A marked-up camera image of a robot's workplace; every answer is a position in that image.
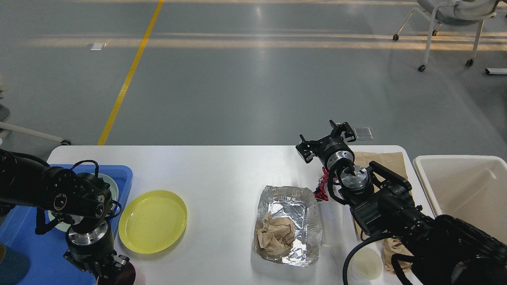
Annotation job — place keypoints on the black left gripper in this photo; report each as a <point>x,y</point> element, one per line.
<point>94,252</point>

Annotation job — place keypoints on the white object far right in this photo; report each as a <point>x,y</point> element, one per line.
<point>491,71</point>

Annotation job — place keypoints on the pale green plate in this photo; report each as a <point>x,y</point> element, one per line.
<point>113,188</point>

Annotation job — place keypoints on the yellow plate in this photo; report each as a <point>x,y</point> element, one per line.
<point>153,222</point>

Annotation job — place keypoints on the grey office chair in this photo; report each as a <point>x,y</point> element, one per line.
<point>456,13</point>

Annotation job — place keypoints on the crumpled brown paper ball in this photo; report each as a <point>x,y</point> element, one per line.
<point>276,236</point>

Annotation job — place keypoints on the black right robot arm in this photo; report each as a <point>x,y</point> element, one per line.
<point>443,250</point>

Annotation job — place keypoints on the floor outlet plate left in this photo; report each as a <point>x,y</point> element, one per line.
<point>97,46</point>

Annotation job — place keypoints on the white plastic bin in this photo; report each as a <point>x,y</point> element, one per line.
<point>468,187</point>

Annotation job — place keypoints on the dark teal mug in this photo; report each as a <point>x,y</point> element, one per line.
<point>14,265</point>

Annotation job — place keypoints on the aluminium foil tray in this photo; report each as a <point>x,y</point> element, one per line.
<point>300,205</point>

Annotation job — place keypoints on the pink mug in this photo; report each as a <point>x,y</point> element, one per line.
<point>127,277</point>

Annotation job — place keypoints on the floor outlet plate right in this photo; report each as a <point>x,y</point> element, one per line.
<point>363,134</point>

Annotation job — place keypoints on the floor outlet plate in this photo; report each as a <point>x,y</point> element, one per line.
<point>97,46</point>
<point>363,134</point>

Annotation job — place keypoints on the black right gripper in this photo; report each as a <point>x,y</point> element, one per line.
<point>329,150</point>

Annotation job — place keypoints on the white paper cup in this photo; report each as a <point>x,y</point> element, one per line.
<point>365,265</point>

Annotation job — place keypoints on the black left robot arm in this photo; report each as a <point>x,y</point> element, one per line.
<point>83,201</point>

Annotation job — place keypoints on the brown paper bag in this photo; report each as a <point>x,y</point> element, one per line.
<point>395,163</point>

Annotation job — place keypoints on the blue plastic tray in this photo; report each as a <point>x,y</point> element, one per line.
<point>47,266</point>

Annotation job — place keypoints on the white chair base left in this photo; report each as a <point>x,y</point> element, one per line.
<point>5,114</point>

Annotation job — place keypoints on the red snack wrapper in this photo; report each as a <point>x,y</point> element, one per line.
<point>320,192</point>

